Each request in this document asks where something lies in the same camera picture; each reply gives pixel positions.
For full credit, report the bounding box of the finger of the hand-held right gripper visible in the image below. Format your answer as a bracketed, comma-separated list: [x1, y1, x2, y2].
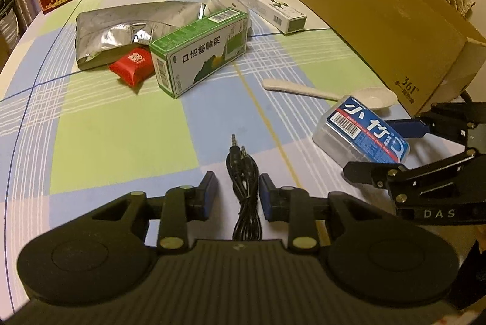
[343, 147, 480, 193]
[390, 102, 486, 154]

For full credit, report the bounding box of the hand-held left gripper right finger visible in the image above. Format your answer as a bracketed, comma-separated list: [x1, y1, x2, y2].
[258, 173, 385, 254]

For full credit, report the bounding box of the brown cardboard box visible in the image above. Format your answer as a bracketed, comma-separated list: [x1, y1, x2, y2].
[294, 0, 486, 116]

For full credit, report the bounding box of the clear plastic box blue label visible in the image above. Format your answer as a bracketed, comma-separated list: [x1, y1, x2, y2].
[312, 94, 411, 166]

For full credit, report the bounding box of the dark bag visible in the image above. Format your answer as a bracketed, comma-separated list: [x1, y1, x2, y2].
[0, 0, 19, 61]

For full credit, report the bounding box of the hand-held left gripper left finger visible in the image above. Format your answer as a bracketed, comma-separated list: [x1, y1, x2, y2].
[90, 171, 220, 254]

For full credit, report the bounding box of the silver foil bag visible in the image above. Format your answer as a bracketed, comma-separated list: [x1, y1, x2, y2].
[75, 0, 206, 70]

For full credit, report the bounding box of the red candy packet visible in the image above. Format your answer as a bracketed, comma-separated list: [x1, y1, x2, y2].
[109, 47, 154, 87]

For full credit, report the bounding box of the black audio cable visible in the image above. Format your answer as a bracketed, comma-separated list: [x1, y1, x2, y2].
[226, 134, 265, 242]

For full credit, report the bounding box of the long white box green end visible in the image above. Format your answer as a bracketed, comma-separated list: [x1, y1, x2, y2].
[241, 0, 307, 35]

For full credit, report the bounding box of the green and white medicine box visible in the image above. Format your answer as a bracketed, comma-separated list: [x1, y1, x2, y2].
[149, 8, 250, 99]

